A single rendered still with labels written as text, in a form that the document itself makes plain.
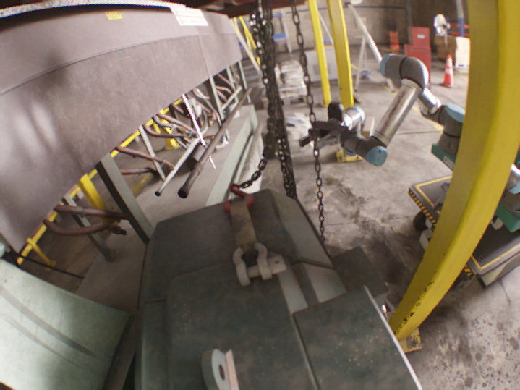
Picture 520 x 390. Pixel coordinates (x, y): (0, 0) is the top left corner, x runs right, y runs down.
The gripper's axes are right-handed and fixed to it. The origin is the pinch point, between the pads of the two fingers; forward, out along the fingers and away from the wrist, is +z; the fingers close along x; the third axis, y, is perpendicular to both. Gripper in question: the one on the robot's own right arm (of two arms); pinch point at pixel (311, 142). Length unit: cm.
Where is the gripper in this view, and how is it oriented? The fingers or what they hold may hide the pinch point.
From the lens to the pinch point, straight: 78.2
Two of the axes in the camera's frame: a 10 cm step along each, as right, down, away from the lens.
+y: 2.1, 7.8, 5.9
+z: -7.4, 5.2, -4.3
